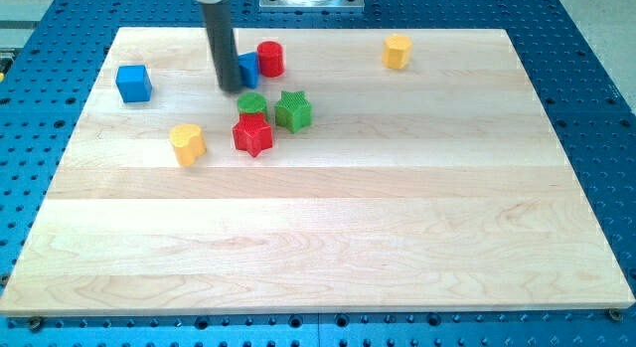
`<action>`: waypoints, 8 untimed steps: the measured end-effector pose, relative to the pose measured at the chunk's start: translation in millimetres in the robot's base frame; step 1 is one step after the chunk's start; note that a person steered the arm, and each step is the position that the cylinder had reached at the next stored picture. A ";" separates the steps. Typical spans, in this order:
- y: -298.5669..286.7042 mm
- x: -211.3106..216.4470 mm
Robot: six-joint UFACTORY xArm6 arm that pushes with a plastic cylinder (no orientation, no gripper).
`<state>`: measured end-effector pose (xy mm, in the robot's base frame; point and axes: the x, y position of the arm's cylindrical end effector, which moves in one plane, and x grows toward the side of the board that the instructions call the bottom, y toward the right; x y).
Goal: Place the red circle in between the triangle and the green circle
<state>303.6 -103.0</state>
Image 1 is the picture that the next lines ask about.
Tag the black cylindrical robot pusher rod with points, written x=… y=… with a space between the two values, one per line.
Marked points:
x=218 y=19

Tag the green star block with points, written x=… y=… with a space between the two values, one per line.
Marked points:
x=293 y=111

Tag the yellow heart block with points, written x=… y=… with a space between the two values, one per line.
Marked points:
x=188 y=143

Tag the red cylinder block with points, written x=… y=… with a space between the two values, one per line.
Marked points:
x=270 y=59

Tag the green cylinder block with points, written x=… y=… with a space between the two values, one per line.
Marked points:
x=252 y=103

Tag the light wooden board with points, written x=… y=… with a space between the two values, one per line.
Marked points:
x=440 y=187

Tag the blue triangle block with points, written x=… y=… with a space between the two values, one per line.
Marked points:
x=249 y=70

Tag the blue cube block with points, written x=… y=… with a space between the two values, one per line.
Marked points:
x=133 y=83

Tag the yellow hexagon block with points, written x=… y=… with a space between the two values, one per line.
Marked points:
x=396 y=51

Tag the red star block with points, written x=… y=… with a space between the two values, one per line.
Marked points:
x=252 y=133

